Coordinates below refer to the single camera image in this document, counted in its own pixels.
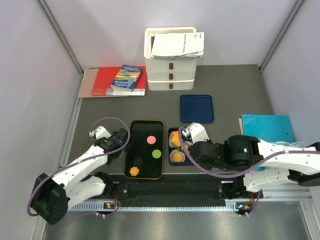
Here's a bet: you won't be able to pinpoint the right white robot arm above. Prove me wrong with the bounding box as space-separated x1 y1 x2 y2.
185 135 320 199

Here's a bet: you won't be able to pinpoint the pink round cookie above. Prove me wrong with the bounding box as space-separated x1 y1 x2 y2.
146 135 157 145

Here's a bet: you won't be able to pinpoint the teal folder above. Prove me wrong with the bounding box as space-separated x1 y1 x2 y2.
240 114 296 173

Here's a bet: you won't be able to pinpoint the purple cable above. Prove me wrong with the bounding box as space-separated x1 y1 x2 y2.
26 116 131 217
177 126 320 179

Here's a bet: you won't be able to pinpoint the white paper cup centre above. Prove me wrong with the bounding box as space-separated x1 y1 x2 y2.
180 141 193 153

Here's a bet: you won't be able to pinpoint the teal cat-ear headphones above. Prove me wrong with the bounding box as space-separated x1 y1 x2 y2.
273 141 302 148

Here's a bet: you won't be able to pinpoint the white paper cup top-left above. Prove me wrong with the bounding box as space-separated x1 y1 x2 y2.
168 131 181 148

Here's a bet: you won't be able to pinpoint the blue paperback book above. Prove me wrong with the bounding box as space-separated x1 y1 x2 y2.
110 65 143 92

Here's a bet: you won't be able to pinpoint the orange round cookie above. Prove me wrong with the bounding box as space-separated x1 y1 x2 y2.
172 153 184 163
171 138 181 148

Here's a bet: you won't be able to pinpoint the white stacked drawer box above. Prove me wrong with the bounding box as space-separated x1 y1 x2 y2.
144 26 198 91

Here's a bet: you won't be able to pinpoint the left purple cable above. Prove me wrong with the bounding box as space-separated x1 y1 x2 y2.
26 116 131 217

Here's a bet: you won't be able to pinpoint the blue cookie tin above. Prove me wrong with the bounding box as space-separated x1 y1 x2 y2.
168 127 193 167

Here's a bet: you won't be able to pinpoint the white spiral notebook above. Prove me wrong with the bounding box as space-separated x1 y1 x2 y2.
150 32 205 60

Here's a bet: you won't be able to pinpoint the orange flower cookie bottom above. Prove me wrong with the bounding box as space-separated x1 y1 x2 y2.
129 166 140 177

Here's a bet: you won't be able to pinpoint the green round cookie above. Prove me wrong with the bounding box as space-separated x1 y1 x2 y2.
151 149 162 159

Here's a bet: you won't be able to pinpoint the orange flower cookie top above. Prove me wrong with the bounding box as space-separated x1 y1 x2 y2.
170 131 179 140

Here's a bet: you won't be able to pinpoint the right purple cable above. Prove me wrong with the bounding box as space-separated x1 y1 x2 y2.
177 126 320 179

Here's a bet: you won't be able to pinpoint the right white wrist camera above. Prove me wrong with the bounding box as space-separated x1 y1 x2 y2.
181 122 210 144

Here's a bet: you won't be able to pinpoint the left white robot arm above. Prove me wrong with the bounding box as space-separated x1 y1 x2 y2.
30 126 129 225

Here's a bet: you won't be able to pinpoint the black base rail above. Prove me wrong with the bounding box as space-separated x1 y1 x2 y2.
108 173 226 208

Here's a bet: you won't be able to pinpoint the black cookie tray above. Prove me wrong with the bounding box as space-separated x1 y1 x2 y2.
124 120 164 180

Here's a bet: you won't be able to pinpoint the orange small flower cookie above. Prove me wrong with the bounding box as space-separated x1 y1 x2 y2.
181 147 190 153

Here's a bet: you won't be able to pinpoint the blue tin lid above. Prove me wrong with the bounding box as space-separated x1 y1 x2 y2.
179 94 215 124

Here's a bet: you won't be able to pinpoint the red book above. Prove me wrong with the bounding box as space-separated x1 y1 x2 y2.
91 66 147 97

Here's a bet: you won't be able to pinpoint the orange round cookie bottom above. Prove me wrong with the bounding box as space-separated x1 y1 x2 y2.
172 153 184 163

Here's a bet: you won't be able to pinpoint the white paper cup bottom-left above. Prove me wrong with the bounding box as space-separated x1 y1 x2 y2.
169 151 186 163

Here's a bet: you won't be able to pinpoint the black sandwich cookie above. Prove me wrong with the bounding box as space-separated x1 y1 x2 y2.
133 156 143 166

